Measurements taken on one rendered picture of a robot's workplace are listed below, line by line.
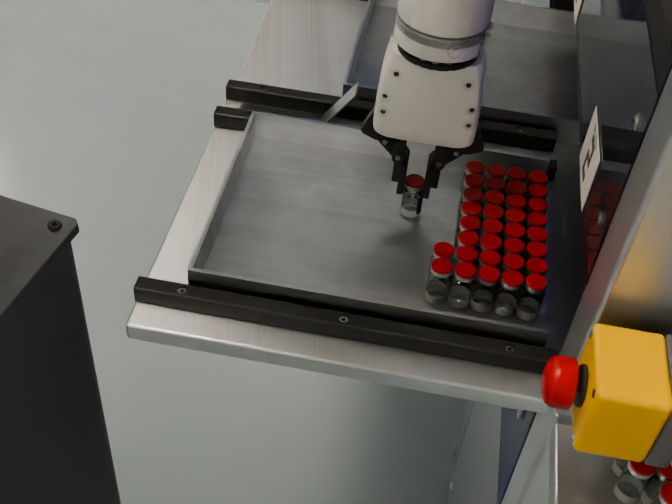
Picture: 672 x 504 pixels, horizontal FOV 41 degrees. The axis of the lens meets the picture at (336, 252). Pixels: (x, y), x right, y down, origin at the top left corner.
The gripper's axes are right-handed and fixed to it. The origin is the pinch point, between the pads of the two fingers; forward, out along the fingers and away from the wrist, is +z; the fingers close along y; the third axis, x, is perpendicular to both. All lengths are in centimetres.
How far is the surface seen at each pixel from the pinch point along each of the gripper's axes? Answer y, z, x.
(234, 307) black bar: 14.5, 4.0, 18.9
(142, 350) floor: 51, 94, -41
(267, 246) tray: 13.7, 5.6, 8.7
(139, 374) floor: 50, 94, -35
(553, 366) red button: -12.5, -7.4, 28.9
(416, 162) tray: 0.2, 5.6, -8.8
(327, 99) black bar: 11.9, 3.8, -15.7
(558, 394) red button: -13.1, -6.5, 30.6
